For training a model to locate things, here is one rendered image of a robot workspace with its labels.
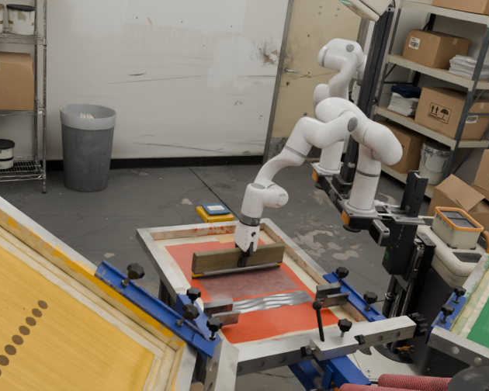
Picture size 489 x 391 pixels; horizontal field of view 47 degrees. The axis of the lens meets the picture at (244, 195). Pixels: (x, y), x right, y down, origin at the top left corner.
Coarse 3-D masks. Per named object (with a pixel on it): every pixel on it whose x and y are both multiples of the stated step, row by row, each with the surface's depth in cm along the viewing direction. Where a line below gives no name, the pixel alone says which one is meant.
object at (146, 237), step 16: (192, 224) 228; (208, 224) 230; (224, 224) 232; (272, 224) 239; (144, 240) 210; (288, 240) 227; (160, 256) 201; (304, 256) 217; (160, 272) 195; (320, 272) 207; (176, 288) 184; (368, 320) 182; (288, 336) 168
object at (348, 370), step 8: (328, 360) 153; (336, 360) 153; (344, 360) 154; (336, 368) 150; (344, 368) 151; (352, 368) 151; (336, 376) 150; (344, 376) 148; (352, 376) 148; (360, 376) 148; (336, 384) 151; (360, 384) 145; (368, 384) 146
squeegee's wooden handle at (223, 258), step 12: (204, 252) 195; (216, 252) 197; (228, 252) 198; (240, 252) 200; (264, 252) 206; (276, 252) 208; (192, 264) 196; (204, 264) 195; (216, 264) 198; (228, 264) 200; (252, 264) 205
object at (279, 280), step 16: (240, 272) 206; (256, 272) 208; (272, 272) 209; (288, 272) 211; (256, 288) 198; (272, 288) 199; (288, 288) 201; (304, 288) 202; (304, 304) 193; (288, 320) 182; (304, 320) 184; (336, 320) 186
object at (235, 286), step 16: (176, 256) 210; (208, 288) 193; (224, 288) 195; (240, 288) 196; (240, 320) 179; (256, 320) 180; (272, 320) 181; (240, 336) 171; (256, 336) 172; (272, 336) 174
